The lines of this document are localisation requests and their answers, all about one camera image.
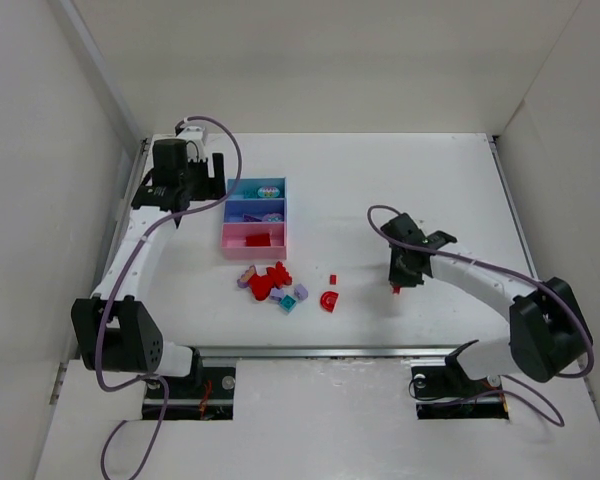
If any red half round lego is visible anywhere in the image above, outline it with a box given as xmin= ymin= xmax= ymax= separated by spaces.
xmin=319 ymin=290 xmax=339 ymax=313

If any aluminium rail front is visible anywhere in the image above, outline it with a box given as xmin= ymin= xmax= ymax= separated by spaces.
xmin=198 ymin=345 xmax=457 ymax=360

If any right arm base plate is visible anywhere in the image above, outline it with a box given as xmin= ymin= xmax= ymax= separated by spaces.
xmin=408 ymin=365 xmax=509 ymax=420

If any purple lotus lego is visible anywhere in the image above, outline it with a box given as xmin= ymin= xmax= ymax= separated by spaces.
xmin=262 ymin=212 xmax=284 ymax=223

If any large red lego piece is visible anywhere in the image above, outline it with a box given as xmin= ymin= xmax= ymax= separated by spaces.
xmin=247 ymin=261 xmax=293 ymax=301

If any small teal square lego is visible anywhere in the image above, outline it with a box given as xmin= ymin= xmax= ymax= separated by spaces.
xmin=279 ymin=295 xmax=297 ymax=313

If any small lavender lego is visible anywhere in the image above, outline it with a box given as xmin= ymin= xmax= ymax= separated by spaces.
xmin=294 ymin=283 xmax=309 ymax=301

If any teal flower face lego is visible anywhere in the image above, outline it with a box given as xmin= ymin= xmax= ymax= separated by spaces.
xmin=256 ymin=185 xmax=284 ymax=199

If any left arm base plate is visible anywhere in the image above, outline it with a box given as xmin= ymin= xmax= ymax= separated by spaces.
xmin=164 ymin=366 xmax=236 ymax=421

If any purple butterfly lego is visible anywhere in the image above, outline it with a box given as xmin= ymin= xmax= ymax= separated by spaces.
xmin=237 ymin=265 xmax=257 ymax=289

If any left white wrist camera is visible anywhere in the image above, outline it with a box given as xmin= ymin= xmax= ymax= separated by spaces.
xmin=175 ymin=119 xmax=207 ymax=150

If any red slope lego brick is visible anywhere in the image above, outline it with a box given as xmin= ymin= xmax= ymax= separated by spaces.
xmin=245 ymin=233 xmax=272 ymax=248

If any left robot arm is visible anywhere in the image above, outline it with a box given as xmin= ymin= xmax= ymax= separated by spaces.
xmin=71 ymin=132 xmax=226 ymax=378

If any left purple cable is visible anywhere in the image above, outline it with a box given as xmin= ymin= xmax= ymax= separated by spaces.
xmin=95 ymin=115 xmax=243 ymax=480

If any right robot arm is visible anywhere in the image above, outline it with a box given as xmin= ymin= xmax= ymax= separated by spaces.
xmin=378 ymin=213 xmax=593 ymax=383

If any flat lavender lego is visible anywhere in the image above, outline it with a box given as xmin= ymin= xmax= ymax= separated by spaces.
xmin=269 ymin=288 xmax=286 ymax=302

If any purple lego brick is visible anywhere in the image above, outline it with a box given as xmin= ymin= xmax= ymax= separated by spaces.
xmin=243 ymin=214 xmax=263 ymax=223

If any purple container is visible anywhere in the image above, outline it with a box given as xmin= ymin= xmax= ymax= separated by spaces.
xmin=224 ymin=199 xmax=286 ymax=223

